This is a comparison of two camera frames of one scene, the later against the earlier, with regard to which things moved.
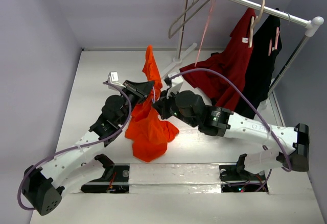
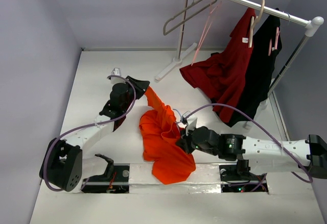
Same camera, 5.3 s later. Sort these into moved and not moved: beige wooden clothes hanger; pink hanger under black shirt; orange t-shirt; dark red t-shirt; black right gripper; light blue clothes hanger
Moved: light blue clothes hanger; black right gripper; orange t-shirt
Not moved: beige wooden clothes hanger; pink hanger under black shirt; dark red t-shirt
